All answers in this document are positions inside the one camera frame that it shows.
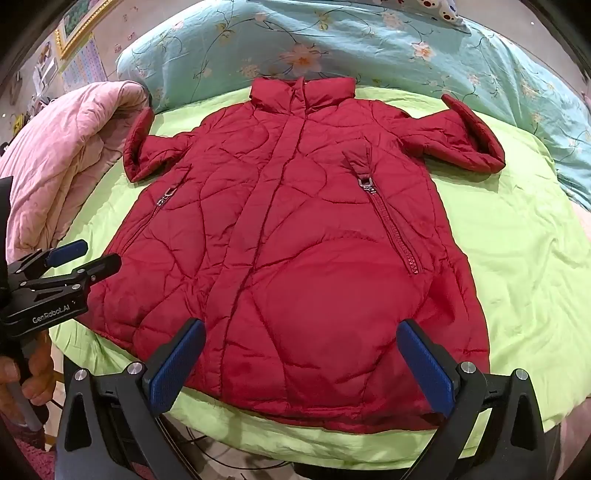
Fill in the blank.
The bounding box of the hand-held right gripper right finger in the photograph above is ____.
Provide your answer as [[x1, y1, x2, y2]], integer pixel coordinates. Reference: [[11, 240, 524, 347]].
[[396, 319, 550, 480]]

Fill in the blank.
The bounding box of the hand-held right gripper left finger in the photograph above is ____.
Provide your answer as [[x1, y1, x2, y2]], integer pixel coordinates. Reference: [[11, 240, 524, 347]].
[[54, 318, 207, 480]]

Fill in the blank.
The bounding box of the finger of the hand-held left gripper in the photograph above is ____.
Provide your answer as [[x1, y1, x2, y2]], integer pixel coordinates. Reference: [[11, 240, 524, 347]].
[[23, 253, 123, 296], [7, 239, 89, 278]]

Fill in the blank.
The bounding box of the red quilted jacket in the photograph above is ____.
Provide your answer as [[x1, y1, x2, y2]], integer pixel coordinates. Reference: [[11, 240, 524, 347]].
[[85, 76, 506, 435]]

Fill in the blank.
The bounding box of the person's left hand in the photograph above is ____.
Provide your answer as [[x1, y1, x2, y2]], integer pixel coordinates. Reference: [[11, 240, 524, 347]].
[[0, 330, 55, 416]]

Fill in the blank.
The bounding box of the pink quilt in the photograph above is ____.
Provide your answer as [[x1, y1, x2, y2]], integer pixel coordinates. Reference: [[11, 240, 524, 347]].
[[0, 80, 153, 268]]

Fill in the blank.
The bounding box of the light green bed sheet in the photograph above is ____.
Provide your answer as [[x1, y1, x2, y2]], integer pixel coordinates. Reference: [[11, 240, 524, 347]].
[[48, 85, 591, 472]]

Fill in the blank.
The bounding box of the purple rug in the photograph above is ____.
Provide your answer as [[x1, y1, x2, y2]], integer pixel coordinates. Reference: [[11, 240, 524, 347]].
[[0, 415, 58, 480]]

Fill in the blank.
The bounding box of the gold framed picture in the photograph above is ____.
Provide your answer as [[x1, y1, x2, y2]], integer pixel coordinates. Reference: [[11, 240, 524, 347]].
[[54, 0, 123, 60]]

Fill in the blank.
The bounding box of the blue floral quilt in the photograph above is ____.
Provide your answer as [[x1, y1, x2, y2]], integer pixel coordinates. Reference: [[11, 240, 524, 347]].
[[115, 0, 591, 208]]

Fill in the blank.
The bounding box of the bear print pillow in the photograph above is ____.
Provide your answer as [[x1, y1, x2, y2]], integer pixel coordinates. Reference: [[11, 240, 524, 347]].
[[369, 0, 472, 26]]

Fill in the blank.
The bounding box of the black cable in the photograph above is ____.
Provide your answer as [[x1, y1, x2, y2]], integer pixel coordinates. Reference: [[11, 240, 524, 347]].
[[157, 406, 301, 480]]

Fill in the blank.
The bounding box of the wall chart poster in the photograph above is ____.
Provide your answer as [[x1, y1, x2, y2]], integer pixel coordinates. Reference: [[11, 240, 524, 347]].
[[60, 39, 110, 93]]

